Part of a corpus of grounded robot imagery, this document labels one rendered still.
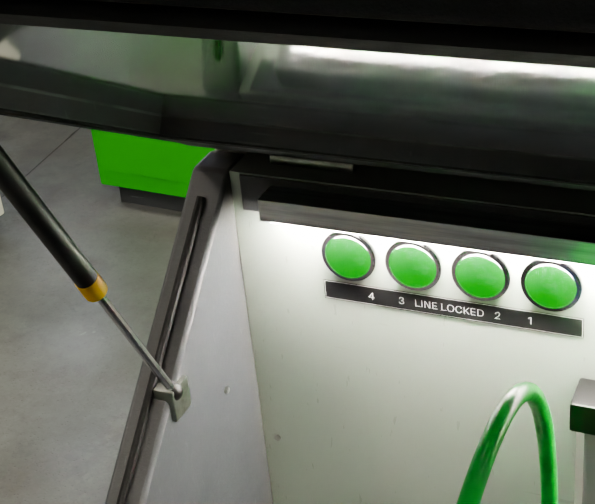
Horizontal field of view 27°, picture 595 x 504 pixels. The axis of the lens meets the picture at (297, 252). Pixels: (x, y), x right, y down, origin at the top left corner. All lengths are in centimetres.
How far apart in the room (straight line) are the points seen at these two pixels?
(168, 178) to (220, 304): 290
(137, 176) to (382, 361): 299
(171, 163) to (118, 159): 21
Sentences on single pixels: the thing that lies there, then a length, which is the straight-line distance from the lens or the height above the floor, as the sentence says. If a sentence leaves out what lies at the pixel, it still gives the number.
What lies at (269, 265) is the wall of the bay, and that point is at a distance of 115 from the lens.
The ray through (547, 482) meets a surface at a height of 125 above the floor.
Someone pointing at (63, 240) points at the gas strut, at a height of 152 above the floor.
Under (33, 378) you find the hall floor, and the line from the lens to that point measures 347.
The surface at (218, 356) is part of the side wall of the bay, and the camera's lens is 115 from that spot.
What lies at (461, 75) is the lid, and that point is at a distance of 37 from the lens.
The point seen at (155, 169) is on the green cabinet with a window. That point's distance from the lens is 404.
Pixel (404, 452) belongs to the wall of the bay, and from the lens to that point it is 122.
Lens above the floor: 195
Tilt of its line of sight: 31 degrees down
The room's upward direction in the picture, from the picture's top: 6 degrees counter-clockwise
